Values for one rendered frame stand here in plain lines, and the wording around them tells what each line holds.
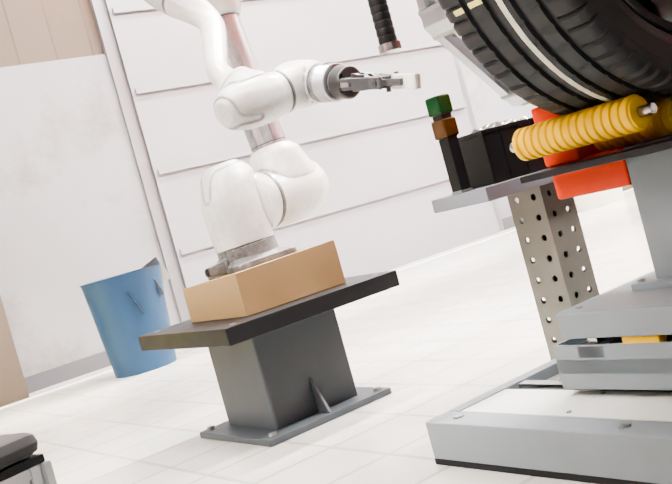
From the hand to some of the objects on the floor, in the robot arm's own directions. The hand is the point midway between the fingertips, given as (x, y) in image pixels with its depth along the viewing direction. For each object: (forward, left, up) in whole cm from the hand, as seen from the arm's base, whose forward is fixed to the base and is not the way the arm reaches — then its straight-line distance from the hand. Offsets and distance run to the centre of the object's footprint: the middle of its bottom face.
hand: (405, 81), depth 187 cm
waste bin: (-258, +36, -59) cm, 267 cm away
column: (-3, +28, -71) cm, 76 cm away
